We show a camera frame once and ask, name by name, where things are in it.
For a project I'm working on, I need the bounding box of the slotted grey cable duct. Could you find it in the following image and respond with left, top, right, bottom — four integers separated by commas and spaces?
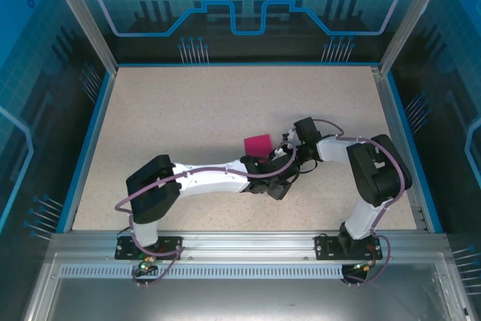
59, 264, 346, 278

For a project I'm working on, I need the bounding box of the blue table border strip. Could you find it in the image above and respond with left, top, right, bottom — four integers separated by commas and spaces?
386, 71, 445, 234
56, 71, 116, 234

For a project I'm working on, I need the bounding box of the thin blue border strip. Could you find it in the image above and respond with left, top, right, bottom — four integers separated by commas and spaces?
115, 61, 381, 69

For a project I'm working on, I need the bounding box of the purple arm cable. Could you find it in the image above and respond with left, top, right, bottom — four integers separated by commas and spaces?
114, 140, 298, 286
315, 118, 411, 287

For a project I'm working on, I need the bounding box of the cable connector with green light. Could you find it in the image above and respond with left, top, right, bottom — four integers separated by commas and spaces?
138, 255, 157, 272
351, 259, 378, 272

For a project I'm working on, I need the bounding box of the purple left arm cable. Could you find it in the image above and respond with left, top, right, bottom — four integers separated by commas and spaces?
114, 140, 298, 286

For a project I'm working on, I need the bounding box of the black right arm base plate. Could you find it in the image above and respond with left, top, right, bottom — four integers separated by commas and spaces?
314, 233, 384, 261

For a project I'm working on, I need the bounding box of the pink paper sheet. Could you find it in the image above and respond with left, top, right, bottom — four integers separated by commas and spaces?
243, 133, 274, 159

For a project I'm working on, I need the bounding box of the long aluminium frame rail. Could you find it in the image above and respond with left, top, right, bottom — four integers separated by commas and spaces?
47, 229, 450, 262

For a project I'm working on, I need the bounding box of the short aluminium side rail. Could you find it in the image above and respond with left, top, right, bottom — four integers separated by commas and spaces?
371, 66, 433, 232

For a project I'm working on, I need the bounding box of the grey metal tray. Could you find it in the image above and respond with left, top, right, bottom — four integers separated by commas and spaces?
22, 253, 473, 321

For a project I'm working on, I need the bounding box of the aluminium frame post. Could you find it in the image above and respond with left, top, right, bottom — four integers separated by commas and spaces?
41, 0, 120, 74
378, 0, 452, 76

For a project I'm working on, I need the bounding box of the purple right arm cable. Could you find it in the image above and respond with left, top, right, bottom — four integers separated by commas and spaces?
315, 118, 411, 287

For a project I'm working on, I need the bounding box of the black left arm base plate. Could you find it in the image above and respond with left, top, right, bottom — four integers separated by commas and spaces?
114, 235, 185, 261

